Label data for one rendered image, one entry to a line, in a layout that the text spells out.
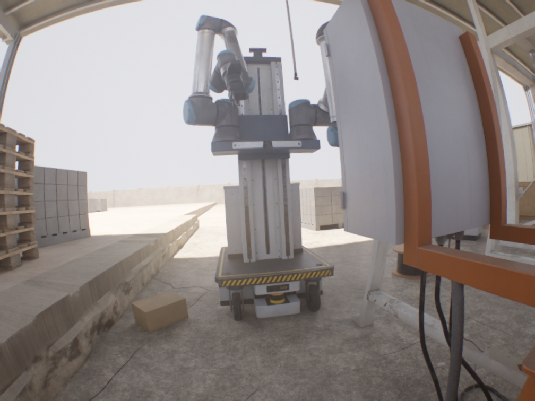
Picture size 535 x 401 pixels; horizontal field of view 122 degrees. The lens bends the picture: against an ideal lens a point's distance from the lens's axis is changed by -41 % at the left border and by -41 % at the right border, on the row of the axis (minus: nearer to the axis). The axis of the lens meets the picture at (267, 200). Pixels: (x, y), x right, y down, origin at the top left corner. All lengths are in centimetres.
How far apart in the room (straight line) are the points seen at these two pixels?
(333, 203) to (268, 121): 377
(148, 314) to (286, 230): 103
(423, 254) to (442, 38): 57
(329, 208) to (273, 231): 357
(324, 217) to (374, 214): 463
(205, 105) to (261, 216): 80
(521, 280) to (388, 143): 33
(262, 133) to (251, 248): 76
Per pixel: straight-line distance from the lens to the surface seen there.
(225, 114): 151
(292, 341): 137
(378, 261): 129
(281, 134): 167
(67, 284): 153
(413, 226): 48
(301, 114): 158
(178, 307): 163
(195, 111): 145
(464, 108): 72
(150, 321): 156
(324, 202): 514
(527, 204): 627
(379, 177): 52
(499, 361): 91
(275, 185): 170
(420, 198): 47
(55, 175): 330
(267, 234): 170
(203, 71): 154
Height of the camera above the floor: 75
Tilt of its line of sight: 1 degrees down
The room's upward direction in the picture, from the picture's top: 3 degrees counter-clockwise
